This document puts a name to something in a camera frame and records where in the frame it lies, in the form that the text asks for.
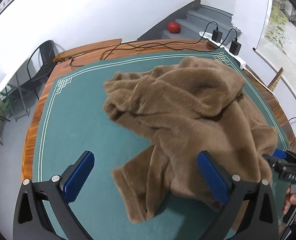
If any white power strip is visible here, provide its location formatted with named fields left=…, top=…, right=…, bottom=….
left=207, top=39, right=246, bottom=70

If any black power adapter far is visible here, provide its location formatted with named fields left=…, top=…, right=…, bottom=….
left=211, top=29, right=223, bottom=43

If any black metal chair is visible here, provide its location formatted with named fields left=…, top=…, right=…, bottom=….
left=20, top=39, right=57, bottom=100

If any black power adapter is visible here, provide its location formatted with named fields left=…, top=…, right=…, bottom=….
left=211, top=29, right=223, bottom=43
left=229, top=40, right=241, bottom=56

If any brown fleece sweater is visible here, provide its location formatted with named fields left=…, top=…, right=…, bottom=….
left=103, top=57, right=278, bottom=224

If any hanging scroll painting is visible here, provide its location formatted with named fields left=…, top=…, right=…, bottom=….
left=255, top=0, right=296, bottom=99

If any red ball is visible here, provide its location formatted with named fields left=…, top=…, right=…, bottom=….
left=166, top=21, right=181, bottom=34

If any black cable on table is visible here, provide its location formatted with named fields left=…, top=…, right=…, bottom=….
left=69, top=21, right=239, bottom=67

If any black power adapter near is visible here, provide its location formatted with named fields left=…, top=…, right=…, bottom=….
left=229, top=40, right=241, bottom=56

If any wooden bench far side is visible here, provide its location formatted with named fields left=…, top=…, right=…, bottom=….
left=53, top=38, right=122, bottom=62

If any green table mat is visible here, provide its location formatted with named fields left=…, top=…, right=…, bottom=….
left=33, top=50, right=289, bottom=239

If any white folding table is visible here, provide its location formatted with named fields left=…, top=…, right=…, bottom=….
left=0, top=63, right=31, bottom=121

